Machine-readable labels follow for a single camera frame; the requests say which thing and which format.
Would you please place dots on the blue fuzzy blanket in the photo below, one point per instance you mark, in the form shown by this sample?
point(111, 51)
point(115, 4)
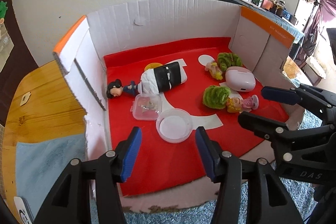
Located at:
point(47, 161)

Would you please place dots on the clear square plastic box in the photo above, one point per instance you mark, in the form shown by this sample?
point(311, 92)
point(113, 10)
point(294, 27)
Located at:
point(145, 108)

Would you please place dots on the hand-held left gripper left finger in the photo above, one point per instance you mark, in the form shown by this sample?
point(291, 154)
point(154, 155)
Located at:
point(131, 155)

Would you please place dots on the white ribbed object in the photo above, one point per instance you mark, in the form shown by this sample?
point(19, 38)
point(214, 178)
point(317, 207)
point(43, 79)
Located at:
point(316, 67)

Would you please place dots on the orange and white cardboard box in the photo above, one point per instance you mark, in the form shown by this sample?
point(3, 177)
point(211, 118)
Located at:
point(157, 16)

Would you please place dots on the small pink and yellow toy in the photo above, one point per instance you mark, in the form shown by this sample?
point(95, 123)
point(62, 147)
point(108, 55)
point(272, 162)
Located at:
point(214, 70)

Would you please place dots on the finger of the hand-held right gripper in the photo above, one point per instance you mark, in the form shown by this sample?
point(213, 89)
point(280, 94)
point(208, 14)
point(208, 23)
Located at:
point(278, 94)
point(257, 125)

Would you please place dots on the dark brown door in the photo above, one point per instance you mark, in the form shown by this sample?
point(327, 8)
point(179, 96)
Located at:
point(15, 56)

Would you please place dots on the pink earbud case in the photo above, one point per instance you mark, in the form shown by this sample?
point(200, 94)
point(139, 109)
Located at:
point(239, 79)

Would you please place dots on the black and white bottle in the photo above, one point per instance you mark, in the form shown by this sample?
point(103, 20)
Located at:
point(165, 75)

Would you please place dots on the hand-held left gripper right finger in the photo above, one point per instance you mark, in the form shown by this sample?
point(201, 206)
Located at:
point(204, 153)

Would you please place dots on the pink curtain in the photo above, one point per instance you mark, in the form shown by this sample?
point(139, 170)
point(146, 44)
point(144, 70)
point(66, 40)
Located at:
point(323, 3)

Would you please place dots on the pink box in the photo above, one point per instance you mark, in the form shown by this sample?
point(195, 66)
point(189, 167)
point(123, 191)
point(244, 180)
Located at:
point(267, 3)

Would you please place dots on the yellow bottle cap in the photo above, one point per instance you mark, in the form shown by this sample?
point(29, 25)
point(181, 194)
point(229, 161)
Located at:
point(152, 66)

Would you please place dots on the green plush toy on door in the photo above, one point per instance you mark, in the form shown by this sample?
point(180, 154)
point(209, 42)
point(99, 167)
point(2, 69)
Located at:
point(2, 11)

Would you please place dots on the clear round dish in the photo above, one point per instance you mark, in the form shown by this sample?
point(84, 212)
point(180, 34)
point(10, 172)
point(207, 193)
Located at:
point(173, 127)

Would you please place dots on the red felt mat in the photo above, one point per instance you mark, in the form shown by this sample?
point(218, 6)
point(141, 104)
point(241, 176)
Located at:
point(157, 174)

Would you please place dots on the dark-haired figurine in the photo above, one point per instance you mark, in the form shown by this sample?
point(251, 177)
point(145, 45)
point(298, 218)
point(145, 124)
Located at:
point(115, 88)

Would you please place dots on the small wooden tag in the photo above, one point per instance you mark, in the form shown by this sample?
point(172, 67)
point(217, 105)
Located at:
point(25, 98)

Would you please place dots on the yellow-haired doll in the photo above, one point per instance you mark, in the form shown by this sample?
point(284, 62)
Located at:
point(241, 103)

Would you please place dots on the green fuzzy plush toy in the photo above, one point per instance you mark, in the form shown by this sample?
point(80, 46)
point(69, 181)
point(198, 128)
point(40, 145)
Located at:
point(228, 60)
point(215, 96)

